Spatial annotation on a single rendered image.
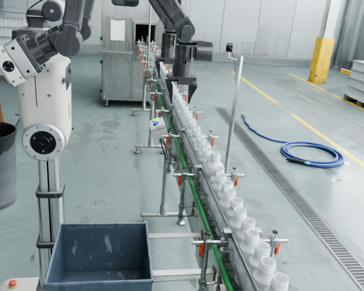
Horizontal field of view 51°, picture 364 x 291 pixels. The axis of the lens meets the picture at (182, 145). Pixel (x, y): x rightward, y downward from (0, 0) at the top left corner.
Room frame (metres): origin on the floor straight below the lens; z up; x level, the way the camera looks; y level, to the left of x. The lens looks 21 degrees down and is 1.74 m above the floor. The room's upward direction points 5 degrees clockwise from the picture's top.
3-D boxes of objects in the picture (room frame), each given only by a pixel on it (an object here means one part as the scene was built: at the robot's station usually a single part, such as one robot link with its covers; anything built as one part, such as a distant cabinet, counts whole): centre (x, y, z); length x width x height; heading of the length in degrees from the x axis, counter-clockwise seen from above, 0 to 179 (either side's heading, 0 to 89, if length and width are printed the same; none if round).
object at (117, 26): (5.94, 1.11, 1.22); 0.23 x 0.03 x 0.32; 100
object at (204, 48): (1.33, -0.02, 1.60); 0.12 x 0.09 x 0.12; 101
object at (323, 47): (9.79, -3.30, 0.55); 0.40 x 0.40 x 1.10; 10
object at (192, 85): (1.33, 0.00, 1.43); 0.07 x 0.07 x 0.09; 11
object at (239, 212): (0.99, -0.19, 1.08); 0.06 x 0.06 x 0.17
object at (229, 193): (1.11, -0.17, 1.08); 0.06 x 0.06 x 0.17
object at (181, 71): (1.32, 0.02, 1.50); 0.10 x 0.07 x 0.07; 101
